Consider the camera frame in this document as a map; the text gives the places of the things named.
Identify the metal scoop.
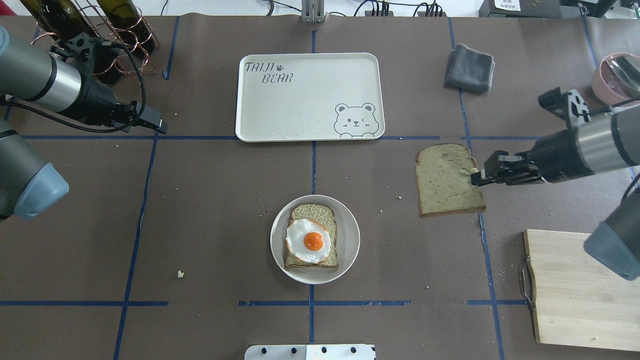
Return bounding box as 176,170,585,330
605,54,640,98

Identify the bread slice under egg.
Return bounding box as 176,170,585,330
283,203,339,269

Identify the white round plate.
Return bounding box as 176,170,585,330
269,194,361,285

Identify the aluminium frame post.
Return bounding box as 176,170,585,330
301,0,327,23

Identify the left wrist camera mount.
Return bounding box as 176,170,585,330
49,32,119,74

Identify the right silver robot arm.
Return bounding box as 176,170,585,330
470,107,640,281

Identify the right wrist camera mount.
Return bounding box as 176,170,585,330
537,88,613,128

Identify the wooden cutting board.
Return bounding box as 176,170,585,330
523,228,640,352

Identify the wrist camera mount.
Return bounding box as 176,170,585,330
537,88,613,128
49,32,119,74

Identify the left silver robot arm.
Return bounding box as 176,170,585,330
0,28,169,221

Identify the dark wine bottle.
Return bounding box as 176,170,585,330
21,0,121,85
98,0,157,57

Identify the dark wine bottle right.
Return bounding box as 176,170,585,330
98,0,157,57

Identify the dark wine bottle left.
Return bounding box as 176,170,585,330
21,0,121,85

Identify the black box device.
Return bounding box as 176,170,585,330
478,0,562,19

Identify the bread slice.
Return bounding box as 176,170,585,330
283,203,339,269
415,143,486,218

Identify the copper wire bottle rack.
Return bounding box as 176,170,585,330
22,0,158,85

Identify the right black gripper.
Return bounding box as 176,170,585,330
470,130,594,187

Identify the fried egg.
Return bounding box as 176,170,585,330
285,218,331,264

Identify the grey folded cloth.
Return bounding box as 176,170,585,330
444,43,496,94

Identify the white bear tray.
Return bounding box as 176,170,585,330
235,52,386,142

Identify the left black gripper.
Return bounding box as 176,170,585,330
75,75,169,135

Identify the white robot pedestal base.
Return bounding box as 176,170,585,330
244,343,377,360

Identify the pink bowl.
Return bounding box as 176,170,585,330
591,53,639,107

